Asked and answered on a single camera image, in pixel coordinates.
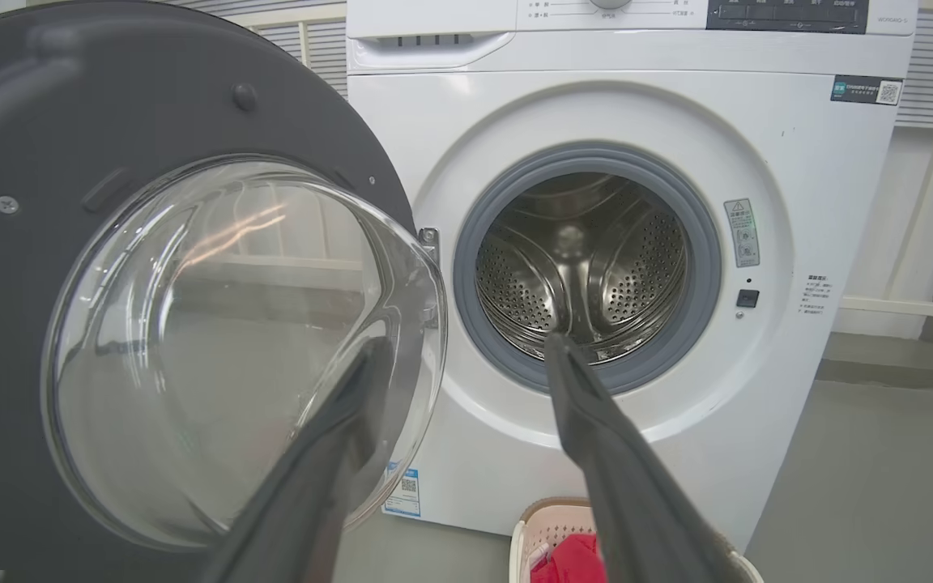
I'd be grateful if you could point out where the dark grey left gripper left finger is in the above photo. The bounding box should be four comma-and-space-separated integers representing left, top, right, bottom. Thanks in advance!
199, 336, 396, 583

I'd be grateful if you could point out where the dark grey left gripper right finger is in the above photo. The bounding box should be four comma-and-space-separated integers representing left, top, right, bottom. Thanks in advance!
543, 332, 752, 583

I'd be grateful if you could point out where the red and white garment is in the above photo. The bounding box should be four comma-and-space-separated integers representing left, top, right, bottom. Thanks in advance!
529, 532, 607, 583

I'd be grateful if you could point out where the black round glass washer door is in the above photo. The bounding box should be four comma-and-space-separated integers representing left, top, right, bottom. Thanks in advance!
0, 0, 449, 583

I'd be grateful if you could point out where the cream laundry basket brown rim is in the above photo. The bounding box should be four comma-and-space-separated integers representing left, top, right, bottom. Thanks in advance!
509, 497, 765, 583

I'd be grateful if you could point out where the white front-load washing machine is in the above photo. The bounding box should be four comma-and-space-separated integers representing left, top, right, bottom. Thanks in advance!
345, 0, 919, 551

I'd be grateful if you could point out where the stainless steel washing machine drum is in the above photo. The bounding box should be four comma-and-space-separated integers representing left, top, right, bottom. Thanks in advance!
476, 172, 690, 365

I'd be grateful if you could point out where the grey rubber door seal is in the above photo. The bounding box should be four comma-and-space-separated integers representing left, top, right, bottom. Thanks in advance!
453, 143, 722, 396

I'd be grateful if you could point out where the blue energy label sticker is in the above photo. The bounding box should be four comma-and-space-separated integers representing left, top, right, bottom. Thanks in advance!
383, 463, 422, 519

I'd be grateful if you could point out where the grey warning sticker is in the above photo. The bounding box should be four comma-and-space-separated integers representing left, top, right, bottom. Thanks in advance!
723, 198, 761, 269

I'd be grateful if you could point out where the black QR code sticker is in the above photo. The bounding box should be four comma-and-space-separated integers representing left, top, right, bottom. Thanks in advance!
830, 74, 904, 106

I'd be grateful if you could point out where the dark display control panel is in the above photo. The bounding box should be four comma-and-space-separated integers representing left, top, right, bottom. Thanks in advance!
706, 0, 870, 35

